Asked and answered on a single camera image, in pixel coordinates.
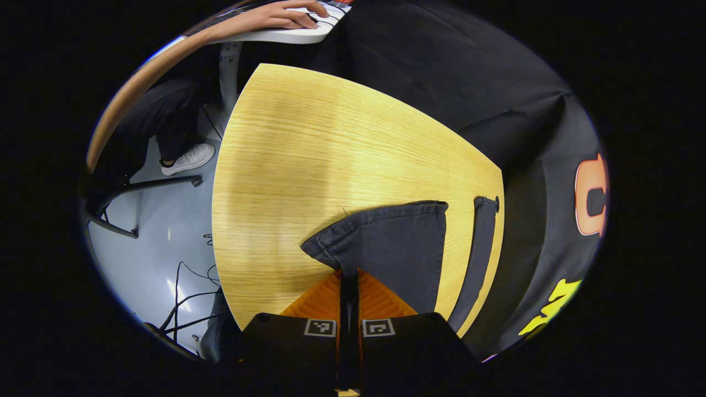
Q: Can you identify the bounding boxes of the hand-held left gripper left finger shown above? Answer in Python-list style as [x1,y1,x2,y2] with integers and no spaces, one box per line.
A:
[221,269,350,397]

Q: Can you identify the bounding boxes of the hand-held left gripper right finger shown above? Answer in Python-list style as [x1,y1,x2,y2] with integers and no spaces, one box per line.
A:
[349,269,480,397]

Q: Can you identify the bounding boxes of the black jeans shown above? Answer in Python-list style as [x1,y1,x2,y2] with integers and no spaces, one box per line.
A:
[301,196,500,338]

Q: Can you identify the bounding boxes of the black chair base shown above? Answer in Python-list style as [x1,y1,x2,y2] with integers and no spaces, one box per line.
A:
[83,175,205,239]

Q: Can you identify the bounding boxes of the black backdrop cloth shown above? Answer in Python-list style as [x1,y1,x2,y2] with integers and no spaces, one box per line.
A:
[320,0,610,359]

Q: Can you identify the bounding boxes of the white desk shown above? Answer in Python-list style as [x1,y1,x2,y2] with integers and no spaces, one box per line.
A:
[146,0,354,119]

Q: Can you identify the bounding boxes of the keyboard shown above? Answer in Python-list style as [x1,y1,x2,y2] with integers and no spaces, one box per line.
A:
[306,0,354,29]

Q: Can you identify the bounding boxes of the black floor cables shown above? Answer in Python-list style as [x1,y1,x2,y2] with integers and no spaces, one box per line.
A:
[157,234,222,345]

